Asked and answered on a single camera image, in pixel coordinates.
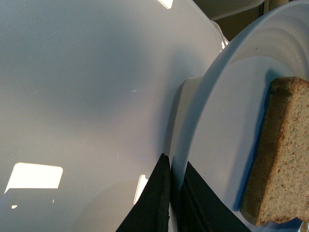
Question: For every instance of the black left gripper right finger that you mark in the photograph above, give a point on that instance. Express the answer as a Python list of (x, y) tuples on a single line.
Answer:
[(201, 210)]

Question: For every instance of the white round plate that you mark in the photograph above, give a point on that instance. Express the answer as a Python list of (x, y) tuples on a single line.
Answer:
[(221, 124)]

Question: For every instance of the slice of brown bread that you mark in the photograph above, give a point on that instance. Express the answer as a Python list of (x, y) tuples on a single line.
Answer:
[(277, 189)]

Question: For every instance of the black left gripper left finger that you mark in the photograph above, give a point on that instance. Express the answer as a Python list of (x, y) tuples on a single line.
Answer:
[(151, 211)]

